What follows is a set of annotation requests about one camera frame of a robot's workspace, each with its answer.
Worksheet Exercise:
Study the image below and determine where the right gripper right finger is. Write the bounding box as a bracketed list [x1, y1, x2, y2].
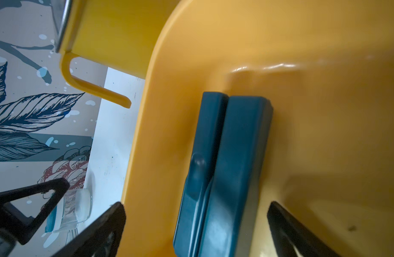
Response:
[267, 201, 339, 257]

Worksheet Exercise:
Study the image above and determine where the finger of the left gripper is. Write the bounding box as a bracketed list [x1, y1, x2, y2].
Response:
[0, 178, 70, 245]

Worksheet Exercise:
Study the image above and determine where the dark teal pliers bottom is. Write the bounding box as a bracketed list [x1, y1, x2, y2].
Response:
[173, 92, 273, 257]

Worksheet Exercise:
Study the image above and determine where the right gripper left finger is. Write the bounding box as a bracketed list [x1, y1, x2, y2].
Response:
[54, 202, 126, 257]

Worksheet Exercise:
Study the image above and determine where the yellow pot with dark lid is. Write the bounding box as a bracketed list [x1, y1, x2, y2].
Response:
[51, 0, 179, 108]

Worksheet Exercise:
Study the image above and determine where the yellow plastic storage box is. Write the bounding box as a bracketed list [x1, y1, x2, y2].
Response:
[117, 1, 394, 257]

